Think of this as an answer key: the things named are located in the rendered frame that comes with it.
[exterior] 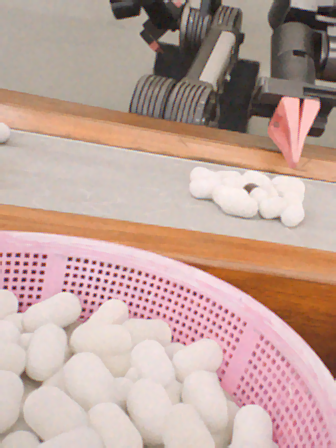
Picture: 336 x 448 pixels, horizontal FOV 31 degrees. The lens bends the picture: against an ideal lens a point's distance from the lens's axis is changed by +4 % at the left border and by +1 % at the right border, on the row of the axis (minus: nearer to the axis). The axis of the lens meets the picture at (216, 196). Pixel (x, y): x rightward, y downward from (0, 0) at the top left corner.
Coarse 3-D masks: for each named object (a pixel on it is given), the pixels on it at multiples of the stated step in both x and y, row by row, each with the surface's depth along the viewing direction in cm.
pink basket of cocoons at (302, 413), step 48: (0, 240) 35; (48, 240) 36; (96, 240) 36; (0, 288) 35; (48, 288) 36; (144, 288) 36; (192, 288) 35; (192, 336) 34; (240, 336) 32; (288, 336) 30; (240, 384) 32; (288, 384) 29; (288, 432) 28
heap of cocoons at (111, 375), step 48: (0, 336) 30; (48, 336) 31; (96, 336) 32; (144, 336) 33; (0, 384) 27; (48, 384) 29; (96, 384) 28; (144, 384) 28; (192, 384) 30; (0, 432) 26; (48, 432) 25; (96, 432) 25; (144, 432) 27; (192, 432) 26; (240, 432) 27
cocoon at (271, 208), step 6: (270, 198) 56; (276, 198) 57; (282, 198) 57; (264, 204) 56; (270, 204) 56; (276, 204) 56; (282, 204) 57; (264, 210) 56; (270, 210) 55; (276, 210) 56; (282, 210) 57; (264, 216) 56; (270, 216) 56; (276, 216) 56
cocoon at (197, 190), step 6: (192, 180) 58; (198, 180) 58; (204, 180) 58; (210, 180) 58; (216, 180) 59; (192, 186) 58; (198, 186) 57; (204, 186) 57; (210, 186) 58; (216, 186) 58; (192, 192) 58; (198, 192) 57; (204, 192) 58; (210, 192) 58; (198, 198) 58; (204, 198) 58; (210, 198) 59
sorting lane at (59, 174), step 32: (0, 160) 58; (32, 160) 60; (64, 160) 62; (96, 160) 65; (128, 160) 67; (160, 160) 70; (192, 160) 72; (0, 192) 50; (32, 192) 51; (64, 192) 53; (96, 192) 54; (128, 192) 56; (160, 192) 58; (320, 192) 70; (160, 224) 50; (192, 224) 51; (224, 224) 53; (256, 224) 54; (320, 224) 58
